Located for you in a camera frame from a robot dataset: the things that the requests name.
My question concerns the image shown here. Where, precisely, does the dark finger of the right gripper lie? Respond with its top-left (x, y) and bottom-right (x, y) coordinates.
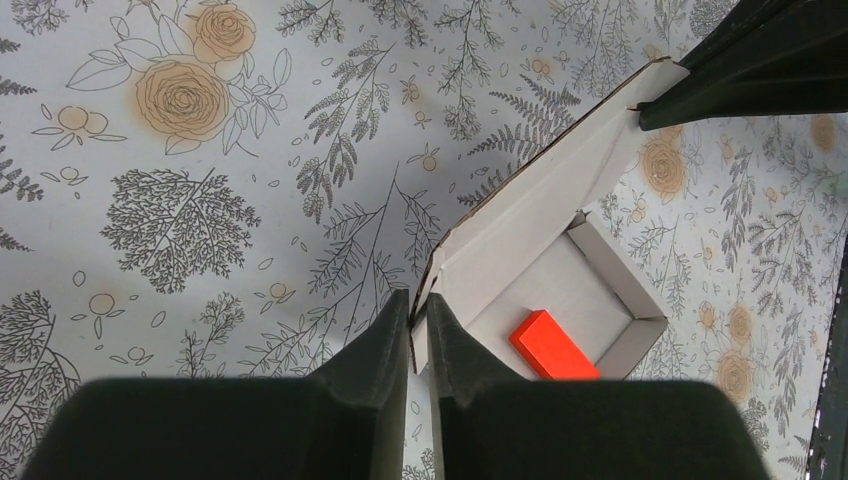
top-left (639, 0), bottom-right (847, 131)

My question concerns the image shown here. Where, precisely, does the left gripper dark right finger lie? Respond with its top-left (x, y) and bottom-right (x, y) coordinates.
top-left (426, 294), bottom-right (768, 479)

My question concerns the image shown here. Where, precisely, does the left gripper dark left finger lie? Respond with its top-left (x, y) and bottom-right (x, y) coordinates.
top-left (23, 290), bottom-right (409, 479)

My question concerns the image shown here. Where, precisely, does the red rectangular block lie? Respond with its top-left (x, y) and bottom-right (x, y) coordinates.
top-left (509, 310), bottom-right (601, 381)

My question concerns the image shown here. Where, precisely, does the white cardboard paper box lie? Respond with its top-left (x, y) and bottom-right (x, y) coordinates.
top-left (411, 58), bottom-right (687, 387)

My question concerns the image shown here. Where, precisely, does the floral patterned table cloth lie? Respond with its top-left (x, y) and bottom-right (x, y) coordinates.
top-left (1, 1), bottom-right (847, 479)

